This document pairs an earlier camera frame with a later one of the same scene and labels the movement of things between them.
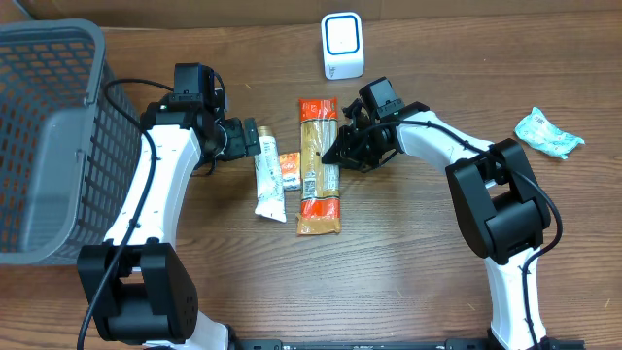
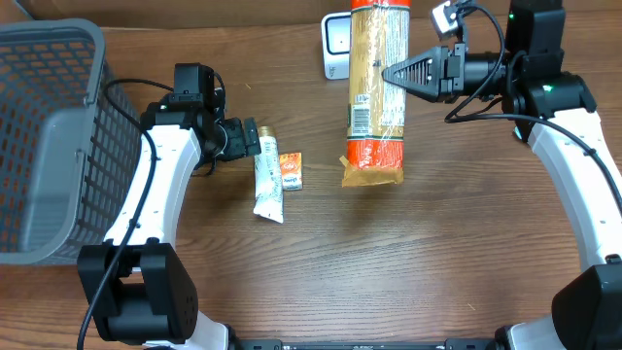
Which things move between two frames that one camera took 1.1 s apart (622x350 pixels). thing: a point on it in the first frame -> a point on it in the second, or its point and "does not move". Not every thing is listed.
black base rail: [404, 344] does not move
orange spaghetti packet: [320, 212] -> [380, 39]
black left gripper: [232, 148] does not move
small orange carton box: [290, 163] does not move
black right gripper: [339, 156] -> [427, 86]
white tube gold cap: [269, 188] does not move
